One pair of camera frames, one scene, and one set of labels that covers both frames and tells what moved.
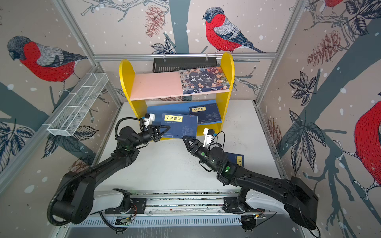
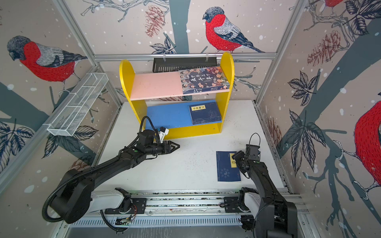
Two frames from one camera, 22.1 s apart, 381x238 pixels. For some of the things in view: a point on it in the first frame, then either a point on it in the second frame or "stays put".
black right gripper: (197, 148) → (237, 155)
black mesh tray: (168, 64) stays put
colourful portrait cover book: (201, 80) stays put
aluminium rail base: (179, 208) stays put
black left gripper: (154, 134) → (169, 148)
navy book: (181, 125) → (205, 113)
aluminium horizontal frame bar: (184, 57) stays put
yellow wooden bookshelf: (158, 96) stays put
